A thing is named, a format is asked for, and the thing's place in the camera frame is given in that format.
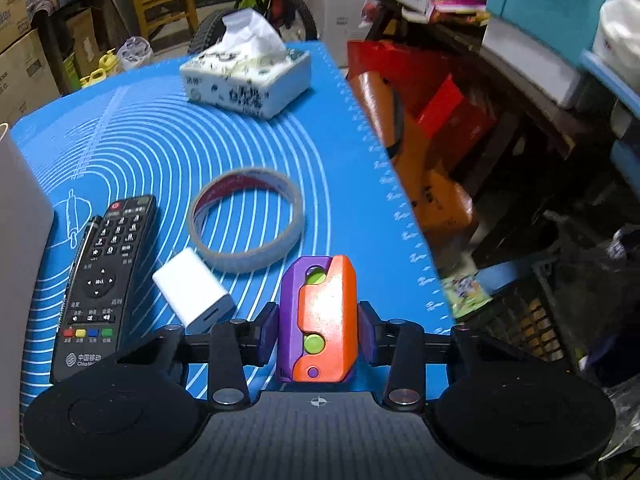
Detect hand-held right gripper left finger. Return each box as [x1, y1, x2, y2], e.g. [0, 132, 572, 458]
[116, 302, 279, 408]

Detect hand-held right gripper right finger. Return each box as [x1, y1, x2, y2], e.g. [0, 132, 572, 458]
[357, 301, 521, 408]

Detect orange and purple toy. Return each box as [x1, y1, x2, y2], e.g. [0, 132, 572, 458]
[274, 255, 360, 386]

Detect black remote control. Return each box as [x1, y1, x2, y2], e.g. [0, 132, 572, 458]
[49, 195, 158, 383]

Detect black marker pen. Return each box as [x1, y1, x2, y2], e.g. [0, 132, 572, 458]
[60, 216, 103, 311]

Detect beige plastic bin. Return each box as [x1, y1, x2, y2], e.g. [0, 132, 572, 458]
[0, 122, 55, 466]

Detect white charger block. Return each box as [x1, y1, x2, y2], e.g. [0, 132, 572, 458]
[152, 247, 237, 335]

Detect black plastic crate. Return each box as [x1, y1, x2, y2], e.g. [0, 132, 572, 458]
[450, 260, 581, 376]

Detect blue silicone mat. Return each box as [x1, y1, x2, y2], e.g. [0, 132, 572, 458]
[0, 40, 453, 461]

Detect red box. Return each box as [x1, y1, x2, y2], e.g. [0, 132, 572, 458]
[415, 75, 496, 161]

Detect white printed tissue box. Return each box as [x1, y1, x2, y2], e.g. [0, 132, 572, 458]
[179, 10, 313, 121]

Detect green and black bicycle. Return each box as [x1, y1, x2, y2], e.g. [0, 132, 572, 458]
[189, 0, 318, 56]

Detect clear plastic bag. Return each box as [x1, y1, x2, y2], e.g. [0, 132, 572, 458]
[116, 36, 153, 72]

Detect white foam box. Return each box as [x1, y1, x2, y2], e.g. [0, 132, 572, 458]
[480, 20, 586, 108]

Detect small cardboard box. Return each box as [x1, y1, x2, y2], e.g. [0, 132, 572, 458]
[65, 7, 108, 78]

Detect dark table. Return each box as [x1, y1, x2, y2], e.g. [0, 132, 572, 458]
[30, 0, 116, 96]

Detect grey ring with red inside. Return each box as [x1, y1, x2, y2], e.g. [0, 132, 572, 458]
[189, 167, 305, 273]

